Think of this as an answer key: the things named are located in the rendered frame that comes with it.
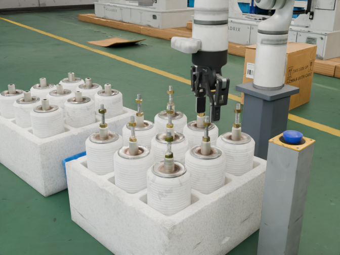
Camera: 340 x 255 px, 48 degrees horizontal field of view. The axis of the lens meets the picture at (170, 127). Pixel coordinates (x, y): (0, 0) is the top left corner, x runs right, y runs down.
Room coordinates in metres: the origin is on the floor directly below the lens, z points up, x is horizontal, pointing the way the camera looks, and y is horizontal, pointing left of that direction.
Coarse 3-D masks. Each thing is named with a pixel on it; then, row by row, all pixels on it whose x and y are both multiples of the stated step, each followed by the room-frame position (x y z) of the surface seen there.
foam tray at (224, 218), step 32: (256, 160) 0.90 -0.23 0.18; (96, 192) 0.79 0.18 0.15; (192, 192) 0.74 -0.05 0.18; (224, 192) 0.74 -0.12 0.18; (256, 192) 0.83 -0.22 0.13; (96, 224) 0.80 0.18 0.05; (128, 224) 0.70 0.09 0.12; (160, 224) 0.63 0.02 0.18; (192, 224) 0.66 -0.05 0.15; (224, 224) 0.74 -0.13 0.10; (256, 224) 0.84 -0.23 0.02
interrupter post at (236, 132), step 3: (234, 129) 0.88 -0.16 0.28; (237, 129) 0.88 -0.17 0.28; (240, 129) 0.88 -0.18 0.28; (234, 132) 0.88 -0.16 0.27; (237, 132) 0.87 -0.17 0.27; (240, 132) 0.88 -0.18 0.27; (234, 135) 0.88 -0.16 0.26; (237, 135) 0.87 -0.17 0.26; (234, 138) 0.88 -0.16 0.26; (237, 138) 0.87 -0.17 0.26
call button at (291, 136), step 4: (284, 132) 0.74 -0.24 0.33; (288, 132) 0.74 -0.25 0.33; (292, 132) 0.74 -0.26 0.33; (296, 132) 0.74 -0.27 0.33; (284, 136) 0.73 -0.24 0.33; (288, 136) 0.72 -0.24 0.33; (292, 136) 0.72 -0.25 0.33; (296, 136) 0.72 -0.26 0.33; (300, 136) 0.72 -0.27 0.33; (288, 140) 0.72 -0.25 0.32; (292, 140) 0.71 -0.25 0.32; (296, 140) 0.71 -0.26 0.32
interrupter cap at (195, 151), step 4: (192, 148) 0.82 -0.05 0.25; (196, 148) 0.82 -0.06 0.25; (200, 148) 0.82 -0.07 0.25; (212, 148) 0.82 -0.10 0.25; (216, 148) 0.82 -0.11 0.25; (192, 152) 0.80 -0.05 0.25; (196, 152) 0.80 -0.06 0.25; (200, 152) 0.80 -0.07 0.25; (212, 152) 0.80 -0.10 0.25; (216, 152) 0.80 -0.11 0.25; (220, 152) 0.80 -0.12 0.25; (196, 156) 0.78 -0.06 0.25; (200, 156) 0.78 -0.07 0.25; (204, 156) 0.78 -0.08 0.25; (208, 156) 0.78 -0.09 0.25; (212, 156) 0.78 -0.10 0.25; (216, 156) 0.77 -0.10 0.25
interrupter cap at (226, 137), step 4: (228, 132) 0.92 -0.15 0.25; (224, 136) 0.89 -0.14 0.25; (228, 136) 0.89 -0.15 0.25; (240, 136) 0.90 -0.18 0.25; (244, 136) 0.89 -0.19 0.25; (248, 136) 0.89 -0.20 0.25; (224, 140) 0.87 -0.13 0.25; (228, 140) 0.87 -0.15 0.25; (232, 140) 0.87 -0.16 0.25; (236, 140) 0.87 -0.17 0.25; (240, 140) 0.87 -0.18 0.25; (244, 140) 0.87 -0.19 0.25; (248, 140) 0.86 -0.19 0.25; (236, 144) 0.85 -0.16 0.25; (240, 144) 0.85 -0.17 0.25
